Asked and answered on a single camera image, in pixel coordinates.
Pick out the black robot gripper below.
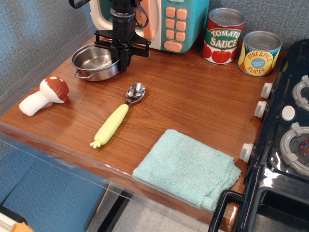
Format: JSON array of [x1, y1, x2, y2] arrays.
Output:
[[95, 8, 151, 73]]

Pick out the small stainless steel pan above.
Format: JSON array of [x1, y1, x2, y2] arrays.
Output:
[[71, 43, 120, 82]]

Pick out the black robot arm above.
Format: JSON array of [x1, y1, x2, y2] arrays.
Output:
[[94, 0, 151, 73]]

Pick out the toy microwave teal and cream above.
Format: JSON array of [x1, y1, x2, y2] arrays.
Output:
[[89, 0, 210, 54]]

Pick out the plush brown cap mushroom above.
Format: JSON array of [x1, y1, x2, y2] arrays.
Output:
[[19, 76, 70, 116]]

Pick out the tomato sauce can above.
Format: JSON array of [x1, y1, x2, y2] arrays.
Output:
[[202, 8, 245, 64]]

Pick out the light blue folded cloth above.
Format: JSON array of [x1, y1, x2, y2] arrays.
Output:
[[133, 130, 241, 211]]

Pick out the pineapple slices can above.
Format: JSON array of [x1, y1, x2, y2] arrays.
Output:
[[238, 31, 282, 77]]

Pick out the grey stove knob middle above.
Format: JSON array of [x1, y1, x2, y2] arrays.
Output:
[[254, 101, 267, 119]]

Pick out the grey stove knob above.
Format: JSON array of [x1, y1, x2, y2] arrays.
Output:
[[261, 82, 273, 100], [240, 143, 253, 163], [254, 101, 267, 119]]

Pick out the grey stove knob rear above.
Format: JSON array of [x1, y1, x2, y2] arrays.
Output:
[[261, 82, 273, 100]]

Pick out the grey stove knob front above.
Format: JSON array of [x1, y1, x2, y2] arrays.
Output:
[[240, 143, 253, 163]]

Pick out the orange and black corner object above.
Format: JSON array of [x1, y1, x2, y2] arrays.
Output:
[[0, 205, 33, 232]]

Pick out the black toy stove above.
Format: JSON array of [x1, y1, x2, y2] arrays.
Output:
[[209, 39, 309, 232]]

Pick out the spoon with yellow-green handle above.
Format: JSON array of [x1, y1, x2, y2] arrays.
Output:
[[89, 83, 146, 148]]

